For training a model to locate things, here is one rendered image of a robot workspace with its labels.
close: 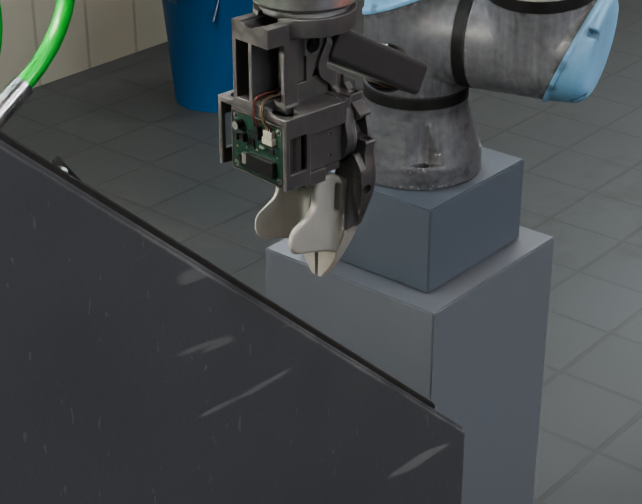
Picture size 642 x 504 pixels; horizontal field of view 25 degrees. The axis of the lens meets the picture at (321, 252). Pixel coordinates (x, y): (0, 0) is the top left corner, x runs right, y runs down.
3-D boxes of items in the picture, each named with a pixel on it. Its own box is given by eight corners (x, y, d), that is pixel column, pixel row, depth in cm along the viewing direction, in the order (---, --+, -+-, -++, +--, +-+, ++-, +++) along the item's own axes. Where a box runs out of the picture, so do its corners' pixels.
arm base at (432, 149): (400, 126, 173) (402, 47, 169) (507, 159, 164) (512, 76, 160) (318, 165, 163) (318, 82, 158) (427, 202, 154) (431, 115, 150)
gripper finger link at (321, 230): (272, 294, 107) (271, 178, 103) (331, 268, 110) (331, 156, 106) (301, 309, 105) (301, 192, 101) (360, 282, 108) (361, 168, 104)
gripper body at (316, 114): (217, 170, 104) (211, 7, 99) (305, 138, 109) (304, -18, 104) (289, 203, 99) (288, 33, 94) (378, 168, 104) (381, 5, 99)
